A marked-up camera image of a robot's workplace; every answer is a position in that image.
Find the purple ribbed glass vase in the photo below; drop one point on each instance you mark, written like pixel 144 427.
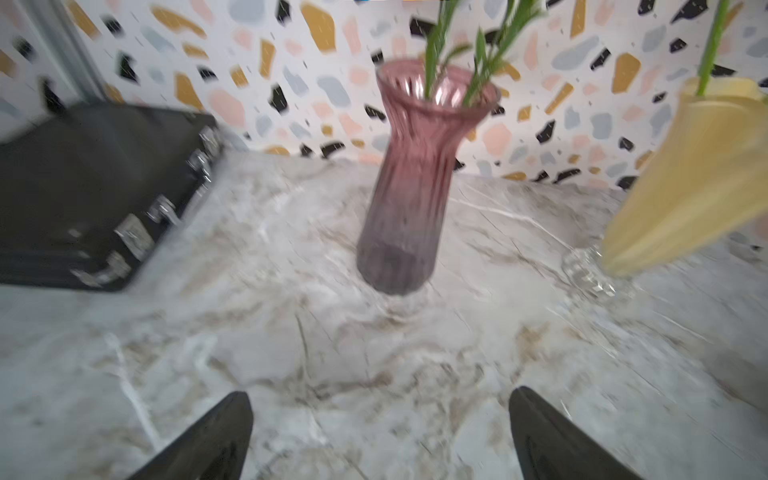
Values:
pixel 397 248

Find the yellow ruffled glass vase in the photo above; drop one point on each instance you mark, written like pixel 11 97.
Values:
pixel 709 177

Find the left corner aluminium profile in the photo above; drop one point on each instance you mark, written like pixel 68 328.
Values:
pixel 51 20

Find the double pink rose stem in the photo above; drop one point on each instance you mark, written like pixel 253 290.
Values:
pixel 708 57

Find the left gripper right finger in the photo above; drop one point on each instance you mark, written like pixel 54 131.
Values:
pixel 550 446

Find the black hard case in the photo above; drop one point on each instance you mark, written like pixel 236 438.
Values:
pixel 87 196

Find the yellow carnation stem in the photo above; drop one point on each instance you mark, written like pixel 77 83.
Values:
pixel 490 56
pixel 435 45

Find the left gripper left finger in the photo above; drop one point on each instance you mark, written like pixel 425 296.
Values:
pixel 214 447

